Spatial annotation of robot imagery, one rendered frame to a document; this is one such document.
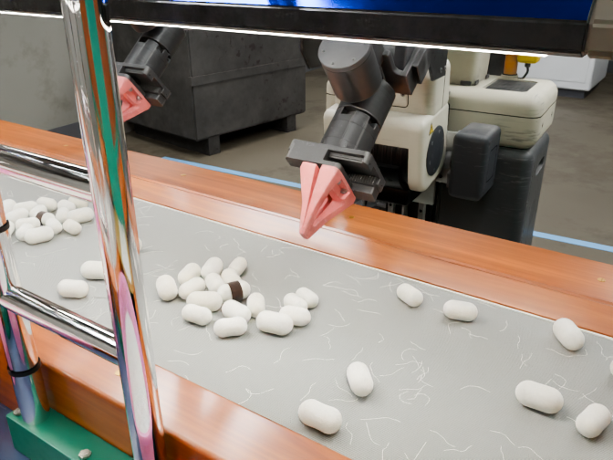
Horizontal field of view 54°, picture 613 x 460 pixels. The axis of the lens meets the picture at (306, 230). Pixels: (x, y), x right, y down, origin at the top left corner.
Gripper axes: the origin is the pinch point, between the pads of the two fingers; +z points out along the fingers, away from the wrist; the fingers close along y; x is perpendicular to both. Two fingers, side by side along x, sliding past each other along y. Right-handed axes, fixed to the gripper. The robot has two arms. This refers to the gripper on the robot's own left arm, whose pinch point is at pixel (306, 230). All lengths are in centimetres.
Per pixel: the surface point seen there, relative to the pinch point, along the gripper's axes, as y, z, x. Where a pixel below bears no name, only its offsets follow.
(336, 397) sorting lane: 12.2, 15.6, -3.5
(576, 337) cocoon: 28.1, 0.9, 7.2
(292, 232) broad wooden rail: -8.9, -3.4, 11.2
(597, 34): 28.1, -3.1, -28.4
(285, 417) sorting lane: 10.0, 18.9, -6.4
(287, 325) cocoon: 3.7, 10.8, -1.4
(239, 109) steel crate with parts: -202, -138, 193
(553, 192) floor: -20, -140, 230
